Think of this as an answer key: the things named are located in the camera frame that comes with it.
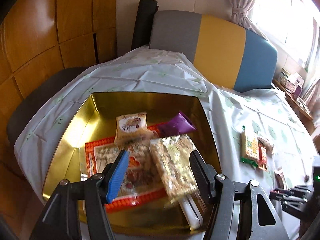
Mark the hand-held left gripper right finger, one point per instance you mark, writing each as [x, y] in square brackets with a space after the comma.
[200, 175]

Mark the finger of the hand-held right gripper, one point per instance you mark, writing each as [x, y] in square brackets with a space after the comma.
[295, 203]
[290, 192]

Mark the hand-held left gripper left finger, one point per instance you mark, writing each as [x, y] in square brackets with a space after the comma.
[117, 175]

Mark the dark red snack packet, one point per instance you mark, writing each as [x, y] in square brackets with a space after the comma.
[280, 177]

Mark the orange snack bag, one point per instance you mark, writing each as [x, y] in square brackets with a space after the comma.
[140, 177]

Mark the clear golden snack bag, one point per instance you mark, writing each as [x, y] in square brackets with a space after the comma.
[175, 165]

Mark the white bag clip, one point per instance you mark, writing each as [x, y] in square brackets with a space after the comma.
[192, 215]

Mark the beige snack packet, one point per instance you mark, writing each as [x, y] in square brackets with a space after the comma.
[130, 127]

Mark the purple snack packet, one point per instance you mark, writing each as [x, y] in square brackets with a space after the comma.
[177, 123]

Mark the green orange snack packet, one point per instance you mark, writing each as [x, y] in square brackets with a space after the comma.
[249, 147]

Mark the gold tin box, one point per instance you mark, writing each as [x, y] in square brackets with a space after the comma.
[105, 115]

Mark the brown snack packet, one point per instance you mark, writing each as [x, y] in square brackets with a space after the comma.
[267, 143]

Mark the wooden side desk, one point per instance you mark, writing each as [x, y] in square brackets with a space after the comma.
[300, 106]

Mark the purple box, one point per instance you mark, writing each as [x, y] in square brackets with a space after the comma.
[297, 92]

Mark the pale green-print tablecloth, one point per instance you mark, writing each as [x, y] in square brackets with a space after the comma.
[150, 75]

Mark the pink floral curtain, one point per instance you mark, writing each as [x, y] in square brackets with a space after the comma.
[312, 85]

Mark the patterned tissue box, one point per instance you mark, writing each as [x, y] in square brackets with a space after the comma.
[287, 81]

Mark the wooden wardrobe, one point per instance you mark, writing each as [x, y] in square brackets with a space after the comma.
[50, 42]

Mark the black rolled mat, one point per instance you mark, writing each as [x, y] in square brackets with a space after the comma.
[143, 22]

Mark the tied floral curtain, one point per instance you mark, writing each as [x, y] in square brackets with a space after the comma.
[241, 5]

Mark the window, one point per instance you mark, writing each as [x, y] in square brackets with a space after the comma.
[287, 10]

